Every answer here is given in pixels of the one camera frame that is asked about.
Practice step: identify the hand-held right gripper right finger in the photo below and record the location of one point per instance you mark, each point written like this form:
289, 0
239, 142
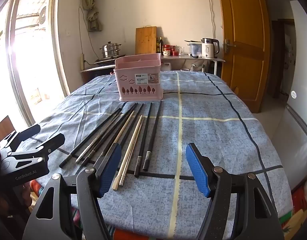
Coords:
198, 172

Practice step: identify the water filter pitcher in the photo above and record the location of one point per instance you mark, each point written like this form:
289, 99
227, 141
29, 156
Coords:
194, 50

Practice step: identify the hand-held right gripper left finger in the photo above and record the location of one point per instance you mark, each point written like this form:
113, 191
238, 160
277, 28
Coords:
109, 172

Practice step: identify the low kitchen cabinet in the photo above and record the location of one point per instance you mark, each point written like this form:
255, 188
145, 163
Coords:
96, 73

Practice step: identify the black chopstick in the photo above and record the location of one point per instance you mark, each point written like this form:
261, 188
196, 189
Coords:
129, 122
111, 132
153, 135
144, 137
91, 136

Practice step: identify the steel steamer pot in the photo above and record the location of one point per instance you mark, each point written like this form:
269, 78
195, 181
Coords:
110, 50

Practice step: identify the blue plaid tablecloth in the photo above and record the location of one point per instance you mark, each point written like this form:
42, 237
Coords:
206, 135

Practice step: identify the brown wooden door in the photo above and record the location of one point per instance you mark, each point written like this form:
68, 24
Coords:
243, 17

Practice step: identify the black cooktop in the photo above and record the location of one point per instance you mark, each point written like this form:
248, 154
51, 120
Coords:
108, 60

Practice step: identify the white power strip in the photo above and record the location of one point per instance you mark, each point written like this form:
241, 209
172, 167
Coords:
81, 62

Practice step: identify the white plastic jug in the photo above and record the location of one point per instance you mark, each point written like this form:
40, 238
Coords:
166, 67

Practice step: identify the white side counter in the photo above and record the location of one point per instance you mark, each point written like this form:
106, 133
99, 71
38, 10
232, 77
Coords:
188, 58

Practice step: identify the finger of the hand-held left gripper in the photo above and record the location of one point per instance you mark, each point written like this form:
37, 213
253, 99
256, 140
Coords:
23, 135
47, 143

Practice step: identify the pink plastic utensil basket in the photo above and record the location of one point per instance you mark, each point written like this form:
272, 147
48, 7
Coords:
133, 93

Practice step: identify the outdoor air conditioner unit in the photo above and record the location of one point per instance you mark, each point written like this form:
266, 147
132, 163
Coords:
36, 15

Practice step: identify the clear glass cup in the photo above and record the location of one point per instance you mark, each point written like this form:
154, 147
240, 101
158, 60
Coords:
181, 51

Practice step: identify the beige wooden chopstick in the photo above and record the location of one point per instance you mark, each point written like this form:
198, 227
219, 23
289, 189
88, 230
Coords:
124, 140

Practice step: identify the red jar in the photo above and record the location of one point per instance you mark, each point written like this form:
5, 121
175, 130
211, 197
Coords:
167, 48

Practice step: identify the white electric kettle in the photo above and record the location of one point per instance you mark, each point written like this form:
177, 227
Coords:
209, 50

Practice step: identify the dark glass bottle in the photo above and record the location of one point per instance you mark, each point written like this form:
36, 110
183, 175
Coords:
160, 45

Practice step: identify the wooden cutting board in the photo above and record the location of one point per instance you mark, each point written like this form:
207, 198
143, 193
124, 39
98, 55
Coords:
145, 40

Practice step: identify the tied beige curtain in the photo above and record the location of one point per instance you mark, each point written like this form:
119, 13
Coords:
92, 12

